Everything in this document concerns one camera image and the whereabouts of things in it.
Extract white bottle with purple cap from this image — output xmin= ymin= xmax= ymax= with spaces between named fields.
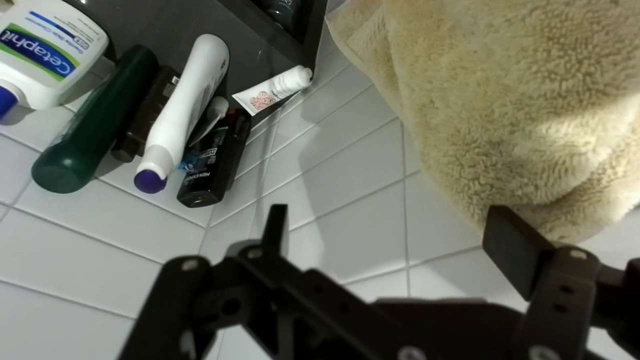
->
xmin=131 ymin=31 xmax=231 ymax=195

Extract dark green bottle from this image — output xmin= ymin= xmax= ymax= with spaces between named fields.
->
xmin=29 ymin=44 xmax=162 ymax=195

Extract black shelf rack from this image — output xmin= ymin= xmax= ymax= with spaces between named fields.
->
xmin=82 ymin=0 xmax=329 ymax=92

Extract small white tube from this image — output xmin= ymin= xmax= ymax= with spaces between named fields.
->
xmin=229 ymin=63 xmax=313 ymax=118

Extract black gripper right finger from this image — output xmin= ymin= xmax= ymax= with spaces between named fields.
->
xmin=397 ymin=204 xmax=640 ymax=360

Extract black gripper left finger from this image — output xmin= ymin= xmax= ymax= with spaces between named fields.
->
xmin=117 ymin=202 xmax=428 ymax=360

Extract black shampoo bottle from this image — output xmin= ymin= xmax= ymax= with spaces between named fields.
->
xmin=174 ymin=104 xmax=253 ymax=209

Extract beige bath towel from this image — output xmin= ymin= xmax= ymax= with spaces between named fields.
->
xmin=323 ymin=0 xmax=640 ymax=245

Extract white lotion bottle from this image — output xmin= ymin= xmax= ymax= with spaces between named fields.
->
xmin=0 ymin=0 xmax=111 ymax=121

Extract dark brown slim bottle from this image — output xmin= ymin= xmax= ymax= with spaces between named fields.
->
xmin=110 ymin=63 xmax=179 ymax=163

